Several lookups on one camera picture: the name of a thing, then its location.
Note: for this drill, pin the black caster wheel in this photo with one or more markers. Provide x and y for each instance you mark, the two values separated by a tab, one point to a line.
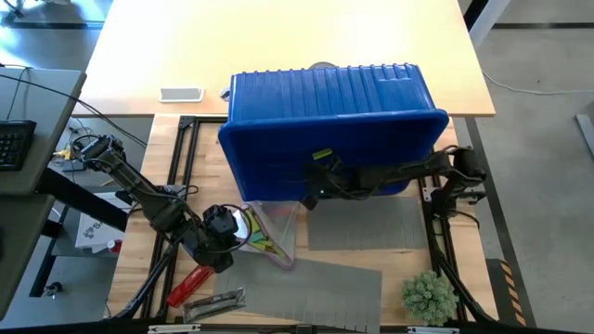
52	290

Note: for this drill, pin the white-framed smartphone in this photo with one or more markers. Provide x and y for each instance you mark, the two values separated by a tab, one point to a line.
181	94

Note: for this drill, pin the grey slotted divider panel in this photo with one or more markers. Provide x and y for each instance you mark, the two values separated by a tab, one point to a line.
315	292
371	222

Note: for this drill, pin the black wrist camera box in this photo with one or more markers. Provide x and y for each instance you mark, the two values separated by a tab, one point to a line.
220	222

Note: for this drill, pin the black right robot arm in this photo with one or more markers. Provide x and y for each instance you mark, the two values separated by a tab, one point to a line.
417	169

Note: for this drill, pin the yellow connector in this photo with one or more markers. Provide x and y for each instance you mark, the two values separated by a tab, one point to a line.
65	152

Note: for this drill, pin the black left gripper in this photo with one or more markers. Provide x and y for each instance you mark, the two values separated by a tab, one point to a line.
211	253

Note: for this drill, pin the teal wooden block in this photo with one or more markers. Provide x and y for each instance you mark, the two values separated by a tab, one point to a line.
255	237

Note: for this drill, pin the yellow wooden block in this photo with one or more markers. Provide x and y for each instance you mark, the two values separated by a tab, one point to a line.
248	222

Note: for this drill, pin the black desk beam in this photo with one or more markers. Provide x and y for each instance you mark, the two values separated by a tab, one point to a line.
79	201

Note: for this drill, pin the grey side desk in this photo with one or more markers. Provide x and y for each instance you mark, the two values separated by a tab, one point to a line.
51	106

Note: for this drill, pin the silver arm base bracket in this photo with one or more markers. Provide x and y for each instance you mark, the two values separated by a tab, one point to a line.
471	195

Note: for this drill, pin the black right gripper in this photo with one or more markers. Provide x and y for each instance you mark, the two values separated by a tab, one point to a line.
334	183

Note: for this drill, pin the blue plastic bin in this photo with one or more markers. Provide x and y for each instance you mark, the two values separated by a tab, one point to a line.
325	102

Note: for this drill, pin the grey metal stand leg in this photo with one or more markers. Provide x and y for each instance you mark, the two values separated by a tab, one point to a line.
585	134

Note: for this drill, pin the white metal table leg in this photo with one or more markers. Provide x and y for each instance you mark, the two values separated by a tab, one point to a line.
485	18

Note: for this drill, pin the black small box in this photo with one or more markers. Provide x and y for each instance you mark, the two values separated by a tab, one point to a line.
74	166

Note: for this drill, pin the green artificial plant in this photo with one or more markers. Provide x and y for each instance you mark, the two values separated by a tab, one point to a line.
429	299

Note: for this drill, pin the green wooden block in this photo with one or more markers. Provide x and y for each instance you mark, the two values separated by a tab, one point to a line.
264	243
322	154

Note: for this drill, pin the small grey round puck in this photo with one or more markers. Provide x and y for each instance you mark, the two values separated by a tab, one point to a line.
225	94

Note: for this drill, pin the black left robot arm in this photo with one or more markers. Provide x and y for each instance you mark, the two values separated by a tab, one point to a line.
139	190

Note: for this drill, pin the black keyboard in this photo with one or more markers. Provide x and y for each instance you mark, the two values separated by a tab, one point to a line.
16	146

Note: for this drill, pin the red capped can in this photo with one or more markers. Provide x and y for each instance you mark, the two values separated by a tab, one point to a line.
114	246

